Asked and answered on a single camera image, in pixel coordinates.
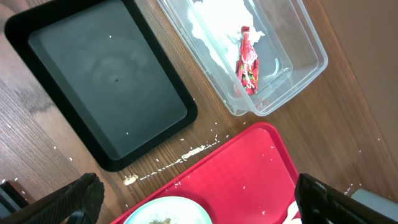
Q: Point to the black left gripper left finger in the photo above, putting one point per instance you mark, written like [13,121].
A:
[78,202]

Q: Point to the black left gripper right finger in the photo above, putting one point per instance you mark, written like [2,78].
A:
[318,203]

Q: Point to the red snack wrapper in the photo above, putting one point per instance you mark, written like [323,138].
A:
[247,70]

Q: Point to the black waste tray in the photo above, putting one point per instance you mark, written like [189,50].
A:
[103,67]

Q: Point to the clear plastic waste bin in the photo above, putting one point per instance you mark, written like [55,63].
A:
[291,54]

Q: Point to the white plastic spoon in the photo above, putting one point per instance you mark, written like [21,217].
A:
[292,210]

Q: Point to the red plastic tray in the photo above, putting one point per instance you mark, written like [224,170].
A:
[249,179]

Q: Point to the light blue dinner plate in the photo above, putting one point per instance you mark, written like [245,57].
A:
[180,210]

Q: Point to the food scraps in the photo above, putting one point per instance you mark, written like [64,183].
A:
[159,221]

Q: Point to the white tissue in bin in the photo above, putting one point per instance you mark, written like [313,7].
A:
[224,21]

